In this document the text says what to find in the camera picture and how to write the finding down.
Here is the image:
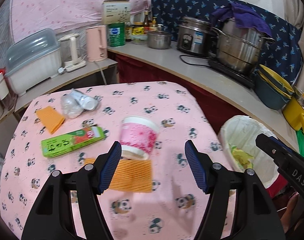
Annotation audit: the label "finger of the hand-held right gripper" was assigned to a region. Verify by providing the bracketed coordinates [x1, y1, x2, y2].
[255, 133, 302, 173]

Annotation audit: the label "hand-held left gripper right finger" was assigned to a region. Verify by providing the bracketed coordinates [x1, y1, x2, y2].
[184, 140, 286, 240]

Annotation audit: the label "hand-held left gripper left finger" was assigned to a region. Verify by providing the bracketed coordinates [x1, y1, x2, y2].
[21, 141, 122, 240]

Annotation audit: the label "orange foam net sheet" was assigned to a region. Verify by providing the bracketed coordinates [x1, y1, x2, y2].
[35, 106, 65, 135]
[84, 157, 153, 193]

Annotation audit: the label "white lined waste bin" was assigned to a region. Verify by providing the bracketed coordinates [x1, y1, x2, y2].
[218, 115, 285, 189]

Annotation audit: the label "pink paper cup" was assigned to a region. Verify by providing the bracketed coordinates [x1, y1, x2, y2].
[119, 116, 160, 161]

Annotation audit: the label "green toothpaste carton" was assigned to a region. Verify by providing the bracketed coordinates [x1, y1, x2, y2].
[41, 126, 105, 158]

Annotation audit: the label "red cloth pile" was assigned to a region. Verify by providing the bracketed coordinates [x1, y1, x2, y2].
[264, 175, 300, 198]

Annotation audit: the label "green cloth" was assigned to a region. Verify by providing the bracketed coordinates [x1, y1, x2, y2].
[296, 130, 304, 158]

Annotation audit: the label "yellow electric pot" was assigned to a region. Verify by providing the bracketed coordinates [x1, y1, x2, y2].
[282, 86, 304, 137]

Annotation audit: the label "stacked blue yellow basins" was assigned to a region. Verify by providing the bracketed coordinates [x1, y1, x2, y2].
[254, 64, 295, 110]

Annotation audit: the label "pink panda print tablecloth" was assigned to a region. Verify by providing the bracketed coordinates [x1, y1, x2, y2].
[0, 81, 245, 240]

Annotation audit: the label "black induction cooker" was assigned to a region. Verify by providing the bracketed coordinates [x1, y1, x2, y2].
[208, 59, 259, 89]

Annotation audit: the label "large steel stockpot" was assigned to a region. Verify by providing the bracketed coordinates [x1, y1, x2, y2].
[212, 17, 276, 75]

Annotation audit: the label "white glass kettle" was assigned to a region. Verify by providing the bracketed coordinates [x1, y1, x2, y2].
[58, 33, 87, 72]

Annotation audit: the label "pink electric kettle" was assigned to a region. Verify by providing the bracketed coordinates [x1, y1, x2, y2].
[85, 25, 109, 62]

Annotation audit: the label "white dish box grey lid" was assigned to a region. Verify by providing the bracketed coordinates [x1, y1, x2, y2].
[4, 28, 62, 97]

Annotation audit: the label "purple towel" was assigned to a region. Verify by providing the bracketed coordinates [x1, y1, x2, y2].
[212, 2, 272, 37]

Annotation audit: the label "steel rice cooker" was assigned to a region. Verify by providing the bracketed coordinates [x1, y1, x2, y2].
[176, 16, 214, 55]

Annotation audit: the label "green tin can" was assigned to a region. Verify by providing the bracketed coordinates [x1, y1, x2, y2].
[107, 22, 126, 47]

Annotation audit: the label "small steel lidded pot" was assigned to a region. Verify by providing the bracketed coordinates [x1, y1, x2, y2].
[147, 24, 172, 50]

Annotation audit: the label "white canister red lid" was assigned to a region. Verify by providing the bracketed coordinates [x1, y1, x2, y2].
[0, 70, 9, 100]

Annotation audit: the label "dark sauce bottle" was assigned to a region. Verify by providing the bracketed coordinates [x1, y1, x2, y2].
[125, 22, 133, 42]

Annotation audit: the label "yellow label jar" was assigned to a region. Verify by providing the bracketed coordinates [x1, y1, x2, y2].
[132, 22, 149, 45]

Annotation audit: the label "beige carton box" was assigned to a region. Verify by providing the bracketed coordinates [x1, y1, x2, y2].
[103, 0, 131, 25]

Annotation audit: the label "navy floral cloth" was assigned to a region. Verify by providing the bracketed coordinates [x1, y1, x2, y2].
[151, 0, 304, 88]

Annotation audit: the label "grey mesh net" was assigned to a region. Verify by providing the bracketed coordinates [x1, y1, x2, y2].
[0, 2, 20, 70]

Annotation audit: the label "pink dotted hanging sheet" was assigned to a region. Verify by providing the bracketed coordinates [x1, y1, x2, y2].
[11, 0, 160, 39]

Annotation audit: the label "white kettle cable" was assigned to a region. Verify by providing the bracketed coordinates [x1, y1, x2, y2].
[98, 61, 109, 85]

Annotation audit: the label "black power cable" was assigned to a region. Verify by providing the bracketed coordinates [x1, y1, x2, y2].
[179, 54, 212, 68]

